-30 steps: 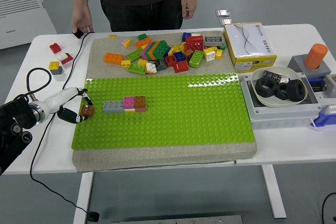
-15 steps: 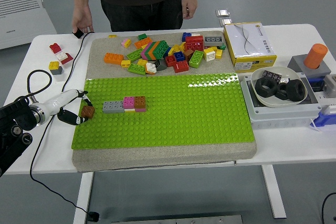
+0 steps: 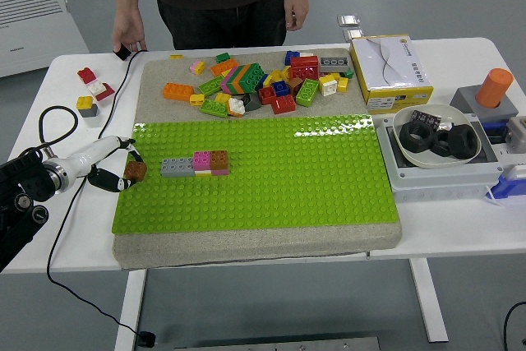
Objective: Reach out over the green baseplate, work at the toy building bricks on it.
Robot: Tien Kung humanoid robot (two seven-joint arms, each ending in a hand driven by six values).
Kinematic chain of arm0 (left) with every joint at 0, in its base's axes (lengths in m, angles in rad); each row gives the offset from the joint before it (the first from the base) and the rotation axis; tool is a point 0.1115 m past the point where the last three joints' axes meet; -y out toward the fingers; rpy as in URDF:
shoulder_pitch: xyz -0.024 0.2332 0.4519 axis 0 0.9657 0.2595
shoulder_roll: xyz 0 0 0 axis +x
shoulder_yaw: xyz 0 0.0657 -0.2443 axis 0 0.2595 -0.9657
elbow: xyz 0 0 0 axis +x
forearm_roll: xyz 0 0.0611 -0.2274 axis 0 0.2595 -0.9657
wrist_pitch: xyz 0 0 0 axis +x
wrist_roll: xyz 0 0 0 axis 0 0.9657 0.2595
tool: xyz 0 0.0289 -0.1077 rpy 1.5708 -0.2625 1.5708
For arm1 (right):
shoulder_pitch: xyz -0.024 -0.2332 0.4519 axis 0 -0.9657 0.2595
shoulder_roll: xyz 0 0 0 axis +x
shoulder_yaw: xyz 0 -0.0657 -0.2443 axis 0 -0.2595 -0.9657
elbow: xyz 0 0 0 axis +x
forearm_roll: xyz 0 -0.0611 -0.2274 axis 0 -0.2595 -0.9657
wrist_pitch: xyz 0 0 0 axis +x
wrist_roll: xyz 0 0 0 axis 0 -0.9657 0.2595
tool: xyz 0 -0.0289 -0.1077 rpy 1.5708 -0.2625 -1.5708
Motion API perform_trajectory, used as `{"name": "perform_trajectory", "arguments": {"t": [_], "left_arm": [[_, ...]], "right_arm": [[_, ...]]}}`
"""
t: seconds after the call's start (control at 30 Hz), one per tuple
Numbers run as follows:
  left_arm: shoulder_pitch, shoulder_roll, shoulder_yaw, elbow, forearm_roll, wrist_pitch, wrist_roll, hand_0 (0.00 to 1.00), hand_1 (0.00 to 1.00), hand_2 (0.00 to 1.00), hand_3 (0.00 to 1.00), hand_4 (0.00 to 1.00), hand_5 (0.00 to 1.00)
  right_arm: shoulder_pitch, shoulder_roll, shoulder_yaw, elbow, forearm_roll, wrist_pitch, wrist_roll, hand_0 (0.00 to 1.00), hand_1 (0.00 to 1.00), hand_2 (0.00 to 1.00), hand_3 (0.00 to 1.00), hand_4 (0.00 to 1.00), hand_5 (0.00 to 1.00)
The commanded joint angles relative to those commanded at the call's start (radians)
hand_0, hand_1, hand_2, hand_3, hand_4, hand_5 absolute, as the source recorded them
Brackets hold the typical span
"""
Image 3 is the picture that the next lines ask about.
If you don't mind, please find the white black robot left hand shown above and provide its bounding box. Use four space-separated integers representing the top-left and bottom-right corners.
55 135 145 193

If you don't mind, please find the person's right hand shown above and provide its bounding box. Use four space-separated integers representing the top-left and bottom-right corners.
111 12 148 53

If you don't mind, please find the person's left hand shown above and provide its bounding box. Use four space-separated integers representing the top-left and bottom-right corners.
283 0 310 32

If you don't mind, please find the brown square toy brick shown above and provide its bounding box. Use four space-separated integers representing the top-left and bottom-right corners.
123 160 148 182

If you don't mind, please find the large red toy brick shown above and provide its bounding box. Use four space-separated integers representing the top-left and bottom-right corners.
289 55 321 81

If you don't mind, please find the red arched toy brick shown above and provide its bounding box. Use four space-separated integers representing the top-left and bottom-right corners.
76 67 98 85

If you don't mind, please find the red sloped toy brick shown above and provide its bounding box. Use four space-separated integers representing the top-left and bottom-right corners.
95 82 116 102

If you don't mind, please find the yellow sloped toy brick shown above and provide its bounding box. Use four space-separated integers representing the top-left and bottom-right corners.
262 69 284 89

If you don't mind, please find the orange long toy brick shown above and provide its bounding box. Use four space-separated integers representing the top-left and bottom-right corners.
210 58 239 77
162 82 195 102

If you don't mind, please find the green long toy brick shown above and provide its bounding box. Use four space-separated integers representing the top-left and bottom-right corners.
295 78 321 109
198 75 226 96
199 99 229 118

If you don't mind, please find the light grey long toy brick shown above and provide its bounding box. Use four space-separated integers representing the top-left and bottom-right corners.
159 156 196 178

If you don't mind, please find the red square toy brick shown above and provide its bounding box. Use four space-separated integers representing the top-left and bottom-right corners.
257 85 279 105

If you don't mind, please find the glossy red toy brick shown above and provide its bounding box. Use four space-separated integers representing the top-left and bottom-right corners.
270 95 297 116

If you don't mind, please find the pink square toy brick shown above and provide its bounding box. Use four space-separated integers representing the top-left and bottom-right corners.
191 150 213 171

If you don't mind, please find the white orange toy brick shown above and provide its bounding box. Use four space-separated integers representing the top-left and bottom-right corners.
226 97 247 118

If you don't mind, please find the orange-brown square toy brick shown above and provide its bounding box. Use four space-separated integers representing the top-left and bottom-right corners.
209 149 229 171

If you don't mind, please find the green studded baseplate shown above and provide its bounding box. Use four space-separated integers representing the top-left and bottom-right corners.
111 114 402 233

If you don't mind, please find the grey long brick with holes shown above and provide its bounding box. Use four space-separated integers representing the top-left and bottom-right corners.
319 56 350 73

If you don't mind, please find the multicolour layered brick stack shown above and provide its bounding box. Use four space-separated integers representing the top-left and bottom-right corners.
219 62 266 95

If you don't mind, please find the white panel heater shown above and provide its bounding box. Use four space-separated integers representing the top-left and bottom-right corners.
0 0 90 79

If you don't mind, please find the dark grey sloped brick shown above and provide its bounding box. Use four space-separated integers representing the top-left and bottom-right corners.
240 93 263 113

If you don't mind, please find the yellow white cardboard box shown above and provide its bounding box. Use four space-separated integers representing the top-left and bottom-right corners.
348 34 435 114

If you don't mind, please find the white table leg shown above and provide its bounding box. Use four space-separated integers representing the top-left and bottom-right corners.
408 258 449 344
113 268 148 351

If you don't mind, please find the dark circuit board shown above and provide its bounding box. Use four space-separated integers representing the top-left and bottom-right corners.
410 109 443 129

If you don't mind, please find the large black nut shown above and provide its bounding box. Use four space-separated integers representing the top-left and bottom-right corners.
399 121 436 157
446 123 482 161

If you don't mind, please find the grey-brown mat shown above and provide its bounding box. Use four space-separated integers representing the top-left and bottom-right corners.
112 47 404 270

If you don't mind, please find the grey block with hole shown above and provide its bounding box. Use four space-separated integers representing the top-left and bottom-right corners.
450 85 519 122

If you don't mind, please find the black plug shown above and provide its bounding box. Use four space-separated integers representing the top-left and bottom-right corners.
136 330 157 348

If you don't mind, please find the small black nut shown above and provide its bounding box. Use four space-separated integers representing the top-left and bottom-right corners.
430 131 453 158

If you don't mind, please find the white bowl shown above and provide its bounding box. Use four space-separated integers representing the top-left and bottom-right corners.
391 103 482 170

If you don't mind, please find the orange cylinder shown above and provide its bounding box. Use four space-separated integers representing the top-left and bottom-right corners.
475 67 514 109

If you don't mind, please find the grey white junction box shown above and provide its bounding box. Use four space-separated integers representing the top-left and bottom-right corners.
376 114 505 204

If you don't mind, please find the grey connector housing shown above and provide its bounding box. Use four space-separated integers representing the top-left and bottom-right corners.
505 116 526 155

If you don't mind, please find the grey metal plate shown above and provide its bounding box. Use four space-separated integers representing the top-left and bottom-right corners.
174 336 381 351

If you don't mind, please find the white zip tie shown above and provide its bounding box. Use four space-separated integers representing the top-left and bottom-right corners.
484 186 505 209

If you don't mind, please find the blue white device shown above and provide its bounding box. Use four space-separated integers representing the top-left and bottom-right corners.
491 165 526 204

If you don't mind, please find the thin black cord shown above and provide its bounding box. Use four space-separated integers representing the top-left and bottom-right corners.
46 48 150 338

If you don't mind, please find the black floor cable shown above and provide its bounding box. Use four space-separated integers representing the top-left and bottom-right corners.
503 301 526 351

